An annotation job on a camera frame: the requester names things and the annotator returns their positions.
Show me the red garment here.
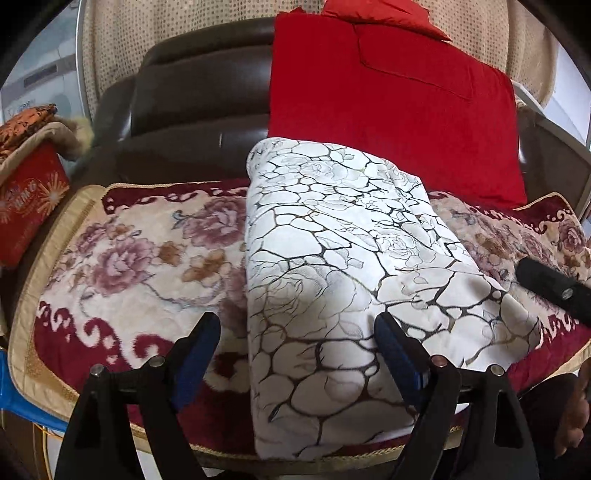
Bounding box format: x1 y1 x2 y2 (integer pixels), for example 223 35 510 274
267 0 528 209

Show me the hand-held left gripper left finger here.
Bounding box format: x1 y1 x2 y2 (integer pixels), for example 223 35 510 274
54 312 221 480

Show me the blue plastic sheet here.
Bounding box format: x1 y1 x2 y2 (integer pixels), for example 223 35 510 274
0 350 66 435

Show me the white appliance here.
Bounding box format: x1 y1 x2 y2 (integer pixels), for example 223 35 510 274
0 44 80 121

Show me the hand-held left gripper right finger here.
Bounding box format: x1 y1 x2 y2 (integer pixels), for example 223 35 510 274
374 312 541 480

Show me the beige fur-trimmed cloth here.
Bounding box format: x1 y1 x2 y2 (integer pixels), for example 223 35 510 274
0 117 94 185

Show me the orange patterned cloth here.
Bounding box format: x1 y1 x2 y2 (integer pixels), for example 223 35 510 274
0 104 59 162

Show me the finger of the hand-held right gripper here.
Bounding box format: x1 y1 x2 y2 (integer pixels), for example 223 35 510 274
515 257 591 320

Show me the floral maroon sofa cover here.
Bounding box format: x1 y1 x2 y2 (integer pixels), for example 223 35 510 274
9 178 591 468

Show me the beige dotted curtain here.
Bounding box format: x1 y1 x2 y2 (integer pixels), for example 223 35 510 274
78 0 560 136

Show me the white crackle-print garment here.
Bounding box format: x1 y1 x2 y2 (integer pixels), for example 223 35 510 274
245 137 544 462

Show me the red embroidered cushion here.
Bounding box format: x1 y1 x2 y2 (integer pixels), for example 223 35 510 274
0 138 73 271

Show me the dark brown leather sofa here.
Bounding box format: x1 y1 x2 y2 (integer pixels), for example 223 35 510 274
90 16 591 217

